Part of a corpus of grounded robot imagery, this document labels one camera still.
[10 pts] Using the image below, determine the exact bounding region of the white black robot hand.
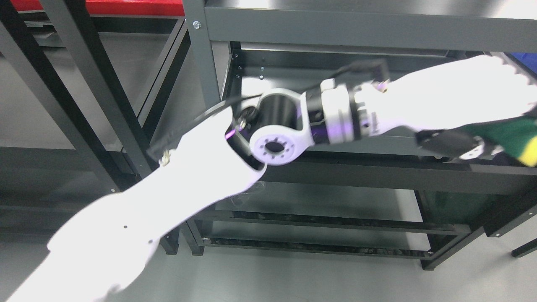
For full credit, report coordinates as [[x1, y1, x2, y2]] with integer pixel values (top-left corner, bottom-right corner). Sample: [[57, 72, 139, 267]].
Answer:
[[355, 55, 536, 160]]

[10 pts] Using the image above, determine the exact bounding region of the green yellow sponge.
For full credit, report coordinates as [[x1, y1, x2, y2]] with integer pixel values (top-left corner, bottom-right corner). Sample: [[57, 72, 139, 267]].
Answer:
[[462, 117, 537, 167]]

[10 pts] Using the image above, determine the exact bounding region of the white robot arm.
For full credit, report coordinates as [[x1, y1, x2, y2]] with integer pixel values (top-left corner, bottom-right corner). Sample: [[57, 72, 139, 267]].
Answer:
[[8, 59, 390, 302]]

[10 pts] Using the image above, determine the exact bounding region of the grey metal shelf cart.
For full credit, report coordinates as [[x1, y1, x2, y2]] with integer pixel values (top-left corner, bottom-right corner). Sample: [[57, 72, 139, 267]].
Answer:
[[183, 0, 536, 270]]

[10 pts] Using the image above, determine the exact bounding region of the dark metal shelf rack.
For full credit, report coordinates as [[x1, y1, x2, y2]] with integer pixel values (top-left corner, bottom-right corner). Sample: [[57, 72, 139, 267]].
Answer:
[[1, 0, 190, 244]]

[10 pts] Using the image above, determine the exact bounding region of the red plastic bin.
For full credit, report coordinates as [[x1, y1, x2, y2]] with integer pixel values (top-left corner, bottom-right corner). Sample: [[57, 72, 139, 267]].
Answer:
[[1, 0, 185, 17]]

